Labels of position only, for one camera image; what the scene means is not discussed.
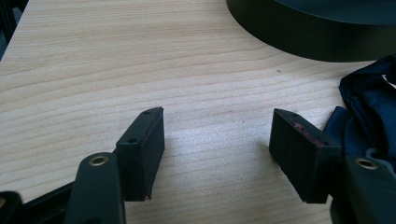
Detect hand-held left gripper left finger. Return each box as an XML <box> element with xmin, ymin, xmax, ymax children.
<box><xmin>63</xmin><ymin>106</ymin><xmax>165</xmax><ymax>224</ymax></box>

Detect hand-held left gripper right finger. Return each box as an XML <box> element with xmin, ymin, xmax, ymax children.
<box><xmin>268</xmin><ymin>107</ymin><xmax>396</xmax><ymax>224</ymax></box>

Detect dark blue cloth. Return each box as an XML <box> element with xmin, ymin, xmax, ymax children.
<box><xmin>322</xmin><ymin>54</ymin><xmax>396</xmax><ymax>173</ymax></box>

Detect dark round container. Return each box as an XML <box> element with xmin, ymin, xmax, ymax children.
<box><xmin>225</xmin><ymin>0</ymin><xmax>396</xmax><ymax>63</ymax></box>

